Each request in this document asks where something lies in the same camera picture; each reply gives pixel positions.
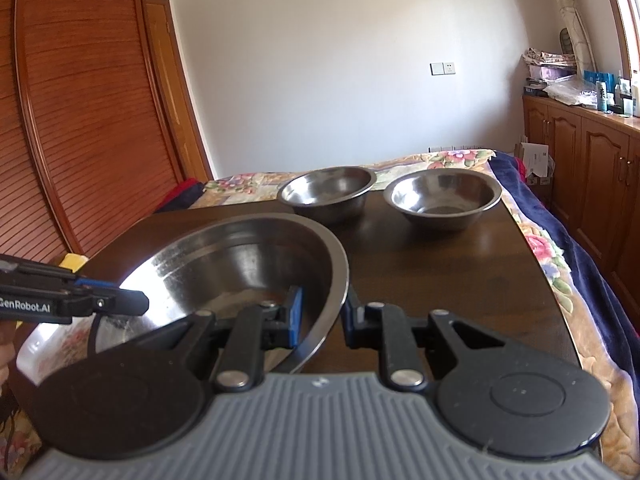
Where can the white floral square plate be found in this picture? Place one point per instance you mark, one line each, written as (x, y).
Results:
(53, 346)

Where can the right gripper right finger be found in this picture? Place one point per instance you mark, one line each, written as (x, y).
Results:
(412, 352)

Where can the left hand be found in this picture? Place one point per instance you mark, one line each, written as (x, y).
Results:
(11, 340)

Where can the large steel bowl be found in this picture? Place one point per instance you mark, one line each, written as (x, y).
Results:
(229, 265)

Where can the wooden wardrobe door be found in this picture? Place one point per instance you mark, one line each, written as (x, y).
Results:
(98, 128)

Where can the white wall switch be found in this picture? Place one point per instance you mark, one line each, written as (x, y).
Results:
(441, 69)

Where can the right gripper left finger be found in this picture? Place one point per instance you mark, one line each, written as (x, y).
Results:
(229, 353)

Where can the floral bed cover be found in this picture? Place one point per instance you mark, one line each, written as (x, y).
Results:
(510, 264)

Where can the wooden cabinet row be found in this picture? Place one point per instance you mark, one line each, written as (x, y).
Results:
(595, 187)

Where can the patterned curtain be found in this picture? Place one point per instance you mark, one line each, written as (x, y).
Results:
(578, 35)

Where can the stack of papers and boxes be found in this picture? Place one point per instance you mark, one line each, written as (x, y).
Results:
(545, 68)

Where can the blue blanket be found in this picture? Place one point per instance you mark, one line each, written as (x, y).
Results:
(620, 337)

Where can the medium steel bowl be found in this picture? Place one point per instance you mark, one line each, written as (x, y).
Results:
(328, 195)

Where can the small steel bowl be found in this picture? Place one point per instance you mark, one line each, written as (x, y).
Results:
(445, 199)

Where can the white cardboard box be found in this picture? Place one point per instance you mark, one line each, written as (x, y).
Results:
(535, 162)

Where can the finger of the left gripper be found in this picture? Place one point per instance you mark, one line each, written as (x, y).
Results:
(15, 265)
(115, 302)

